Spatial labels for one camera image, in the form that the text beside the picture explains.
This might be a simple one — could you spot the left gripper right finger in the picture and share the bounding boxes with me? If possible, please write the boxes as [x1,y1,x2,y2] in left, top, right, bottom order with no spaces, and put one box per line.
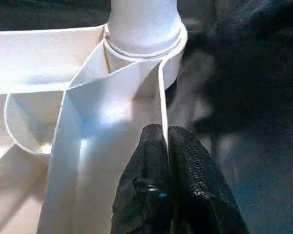
[169,126,250,234]

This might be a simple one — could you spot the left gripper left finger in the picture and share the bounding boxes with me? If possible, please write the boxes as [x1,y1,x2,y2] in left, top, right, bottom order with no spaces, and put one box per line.
[110,123,170,234]

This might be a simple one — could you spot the white plastic table leg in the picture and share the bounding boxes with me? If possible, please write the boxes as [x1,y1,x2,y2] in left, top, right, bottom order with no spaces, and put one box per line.
[106,0,183,59]

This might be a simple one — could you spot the white plastic table top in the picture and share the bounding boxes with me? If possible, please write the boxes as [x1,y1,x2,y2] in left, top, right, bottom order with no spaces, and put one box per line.
[0,20,189,234]

